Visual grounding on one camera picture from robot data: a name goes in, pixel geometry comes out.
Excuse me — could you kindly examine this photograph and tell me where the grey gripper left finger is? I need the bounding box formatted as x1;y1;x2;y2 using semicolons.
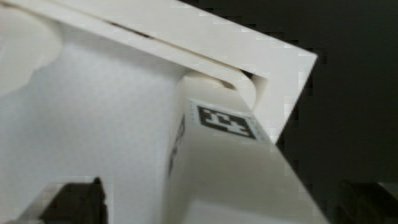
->
20;178;109;224

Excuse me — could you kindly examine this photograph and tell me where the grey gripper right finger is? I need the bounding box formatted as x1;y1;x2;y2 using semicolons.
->
335;180;398;224

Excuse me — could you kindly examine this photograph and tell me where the white desk leg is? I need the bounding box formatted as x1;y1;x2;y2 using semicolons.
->
162;73;329;224
0;4;63;97

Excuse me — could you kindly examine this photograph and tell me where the white desk top tray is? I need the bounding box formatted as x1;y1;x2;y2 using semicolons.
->
0;0;269;224

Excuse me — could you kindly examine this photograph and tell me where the white front fence bar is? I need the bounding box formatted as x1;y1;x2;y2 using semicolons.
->
54;0;317;138

